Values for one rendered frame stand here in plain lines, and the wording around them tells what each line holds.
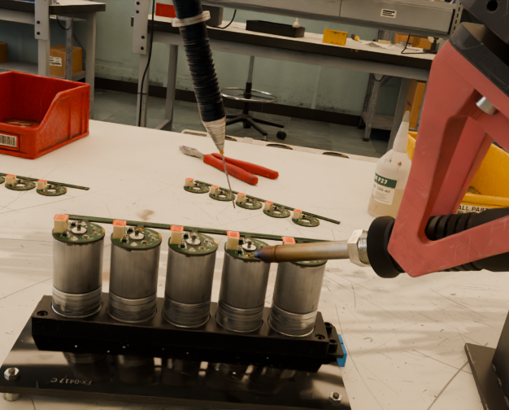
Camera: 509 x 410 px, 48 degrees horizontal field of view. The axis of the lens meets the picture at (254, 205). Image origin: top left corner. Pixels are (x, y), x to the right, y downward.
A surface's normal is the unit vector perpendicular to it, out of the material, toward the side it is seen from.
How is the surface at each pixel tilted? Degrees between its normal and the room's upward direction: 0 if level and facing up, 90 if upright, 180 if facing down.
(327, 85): 90
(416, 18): 90
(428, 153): 108
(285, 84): 90
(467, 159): 87
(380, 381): 0
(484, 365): 0
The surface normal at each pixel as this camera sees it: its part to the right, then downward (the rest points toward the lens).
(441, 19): -0.09, 0.34
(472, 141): -0.63, 0.14
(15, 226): 0.13, -0.93
